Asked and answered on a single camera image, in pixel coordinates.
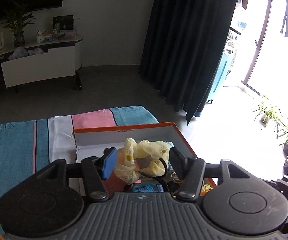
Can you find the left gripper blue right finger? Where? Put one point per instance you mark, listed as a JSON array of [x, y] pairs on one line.
[[190, 171]]

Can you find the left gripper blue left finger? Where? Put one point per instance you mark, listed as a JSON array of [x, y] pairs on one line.
[[95, 170]]

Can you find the blue pink packet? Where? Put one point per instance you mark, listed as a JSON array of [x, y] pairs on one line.
[[147, 188]]

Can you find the orange white cardboard box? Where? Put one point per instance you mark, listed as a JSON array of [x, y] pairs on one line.
[[92, 142]]

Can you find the balcony green plant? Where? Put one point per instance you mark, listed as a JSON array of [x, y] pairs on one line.
[[268, 115]]

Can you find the striped blue table cloth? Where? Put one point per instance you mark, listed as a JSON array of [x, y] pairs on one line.
[[28, 146]]

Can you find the white drawer tv cabinet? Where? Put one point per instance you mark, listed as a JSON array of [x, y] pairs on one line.
[[60, 58]]

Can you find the grey cloth in drawer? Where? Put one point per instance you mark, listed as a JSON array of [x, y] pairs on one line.
[[21, 52]]

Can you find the white cat figurine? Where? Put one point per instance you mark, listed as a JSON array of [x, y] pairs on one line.
[[40, 36]]

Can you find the dark blue curtain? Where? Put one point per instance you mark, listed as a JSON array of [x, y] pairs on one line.
[[184, 43]]

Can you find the black green box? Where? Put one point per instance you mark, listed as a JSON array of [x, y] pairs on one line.
[[63, 23]]

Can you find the potted plant glass vase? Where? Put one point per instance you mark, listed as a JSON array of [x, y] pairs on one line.
[[16, 23]]

